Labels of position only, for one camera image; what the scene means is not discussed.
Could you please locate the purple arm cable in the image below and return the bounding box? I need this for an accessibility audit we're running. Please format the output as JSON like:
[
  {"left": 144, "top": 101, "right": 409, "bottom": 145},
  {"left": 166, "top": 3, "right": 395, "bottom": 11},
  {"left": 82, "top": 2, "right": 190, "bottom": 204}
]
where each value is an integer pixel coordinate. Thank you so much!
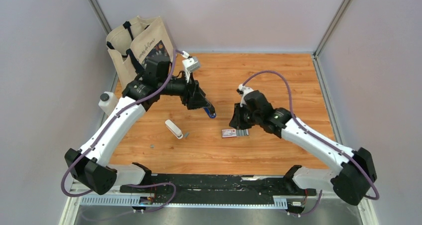
[
  {"left": 60, "top": 49, "right": 190, "bottom": 214},
  {"left": 238, "top": 70, "right": 380, "bottom": 217}
]

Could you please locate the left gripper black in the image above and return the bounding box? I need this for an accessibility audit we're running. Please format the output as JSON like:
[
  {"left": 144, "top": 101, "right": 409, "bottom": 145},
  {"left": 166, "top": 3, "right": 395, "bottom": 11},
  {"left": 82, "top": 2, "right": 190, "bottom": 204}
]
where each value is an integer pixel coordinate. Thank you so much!
[{"left": 158, "top": 70, "right": 211, "bottom": 110}]

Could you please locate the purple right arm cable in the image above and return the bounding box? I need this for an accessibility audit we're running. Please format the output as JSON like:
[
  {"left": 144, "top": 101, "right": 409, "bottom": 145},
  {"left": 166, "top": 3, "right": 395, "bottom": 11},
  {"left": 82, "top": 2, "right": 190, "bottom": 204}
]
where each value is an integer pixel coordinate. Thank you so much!
[{"left": 238, "top": 70, "right": 380, "bottom": 217}]

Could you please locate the white stapler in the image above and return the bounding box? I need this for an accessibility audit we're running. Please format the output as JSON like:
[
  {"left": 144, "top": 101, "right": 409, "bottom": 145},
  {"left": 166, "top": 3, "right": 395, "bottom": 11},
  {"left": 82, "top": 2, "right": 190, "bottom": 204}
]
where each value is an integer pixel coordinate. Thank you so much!
[{"left": 165, "top": 119, "right": 184, "bottom": 139}]

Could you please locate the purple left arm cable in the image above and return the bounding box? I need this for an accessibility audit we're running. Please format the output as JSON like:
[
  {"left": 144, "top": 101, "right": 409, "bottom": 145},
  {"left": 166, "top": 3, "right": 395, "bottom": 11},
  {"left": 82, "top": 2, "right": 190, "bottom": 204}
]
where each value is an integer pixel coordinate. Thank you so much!
[{"left": 60, "top": 49, "right": 190, "bottom": 214}]

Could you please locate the beige canvas tote bag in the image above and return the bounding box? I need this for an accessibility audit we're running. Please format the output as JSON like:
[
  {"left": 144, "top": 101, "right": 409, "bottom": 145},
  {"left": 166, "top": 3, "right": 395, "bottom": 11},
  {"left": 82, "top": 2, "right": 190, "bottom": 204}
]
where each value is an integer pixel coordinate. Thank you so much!
[{"left": 106, "top": 16, "right": 175, "bottom": 88}]

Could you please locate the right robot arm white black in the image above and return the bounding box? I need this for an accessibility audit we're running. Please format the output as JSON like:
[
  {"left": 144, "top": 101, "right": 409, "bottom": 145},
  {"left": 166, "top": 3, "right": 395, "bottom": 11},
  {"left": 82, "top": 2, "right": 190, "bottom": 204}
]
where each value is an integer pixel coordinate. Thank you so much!
[{"left": 229, "top": 86, "right": 377, "bottom": 206}]

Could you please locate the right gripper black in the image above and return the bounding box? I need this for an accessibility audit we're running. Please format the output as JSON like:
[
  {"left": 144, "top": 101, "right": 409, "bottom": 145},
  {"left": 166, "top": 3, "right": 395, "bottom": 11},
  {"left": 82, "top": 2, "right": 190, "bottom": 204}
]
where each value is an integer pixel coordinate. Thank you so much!
[{"left": 229, "top": 103, "right": 261, "bottom": 130}]

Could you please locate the white bottle black cap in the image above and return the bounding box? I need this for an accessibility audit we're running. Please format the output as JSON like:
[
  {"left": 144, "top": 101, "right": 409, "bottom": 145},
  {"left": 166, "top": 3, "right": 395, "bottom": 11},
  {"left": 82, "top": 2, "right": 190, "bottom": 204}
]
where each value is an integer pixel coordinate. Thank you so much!
[{"left": 98, "top": 92, "right": 118, "bottom": 116}]

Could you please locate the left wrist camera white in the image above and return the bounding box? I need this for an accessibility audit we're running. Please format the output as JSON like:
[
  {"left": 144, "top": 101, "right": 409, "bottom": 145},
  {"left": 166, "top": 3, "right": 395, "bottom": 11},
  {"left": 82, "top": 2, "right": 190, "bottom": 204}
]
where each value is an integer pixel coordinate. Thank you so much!
[{"left": 182, "top": 57, "right": 201, "bottom": 83}]

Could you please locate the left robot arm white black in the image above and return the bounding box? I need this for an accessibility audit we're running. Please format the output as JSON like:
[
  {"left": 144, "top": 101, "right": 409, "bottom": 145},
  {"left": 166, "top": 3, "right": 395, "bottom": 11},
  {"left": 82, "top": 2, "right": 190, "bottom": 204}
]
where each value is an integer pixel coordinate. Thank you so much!
[{"left": 65, "top": 55, "right": 216, "bottom": 195}]

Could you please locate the blue stapler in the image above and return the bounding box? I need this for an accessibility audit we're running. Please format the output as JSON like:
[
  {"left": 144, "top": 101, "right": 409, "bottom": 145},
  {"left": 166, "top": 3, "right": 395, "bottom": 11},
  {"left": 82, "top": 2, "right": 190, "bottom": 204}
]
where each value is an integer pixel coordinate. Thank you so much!
[{"left": 203, "top": 107, "right": 216, "bottom": 119}]

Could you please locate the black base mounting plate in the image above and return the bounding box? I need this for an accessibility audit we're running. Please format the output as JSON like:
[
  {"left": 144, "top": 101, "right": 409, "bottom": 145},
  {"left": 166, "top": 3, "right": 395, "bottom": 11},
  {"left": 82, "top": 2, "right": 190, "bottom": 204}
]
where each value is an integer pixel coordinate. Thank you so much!
[{"left": 119, "top": 174, "right": 318, "bottom": 213}]

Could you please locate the red white staple box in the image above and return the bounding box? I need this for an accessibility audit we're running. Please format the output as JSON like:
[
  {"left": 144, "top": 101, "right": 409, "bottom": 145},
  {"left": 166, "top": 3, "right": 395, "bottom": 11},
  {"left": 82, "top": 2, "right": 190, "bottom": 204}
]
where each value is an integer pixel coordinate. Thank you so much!
[{"left": 221, "top": 129, "right": 249, "bottom": 138}]

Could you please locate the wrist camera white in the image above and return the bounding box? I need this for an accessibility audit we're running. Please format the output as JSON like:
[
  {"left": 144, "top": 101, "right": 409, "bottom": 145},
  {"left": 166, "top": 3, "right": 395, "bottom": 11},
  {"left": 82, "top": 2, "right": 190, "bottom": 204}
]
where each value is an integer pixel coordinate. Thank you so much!
[
  {"left": 236, "top": 84, "right": 254, "bottom": 107},
  {"left": 182, "top": 57, "right": 201, "bottom": 83}
]

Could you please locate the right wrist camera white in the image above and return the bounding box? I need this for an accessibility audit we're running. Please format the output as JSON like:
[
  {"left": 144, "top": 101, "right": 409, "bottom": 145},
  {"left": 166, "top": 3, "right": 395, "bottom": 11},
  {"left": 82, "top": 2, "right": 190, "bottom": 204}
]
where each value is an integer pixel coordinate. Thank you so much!
[{"left": 236, "top": 84, "right": 254, "bottom": 107}]

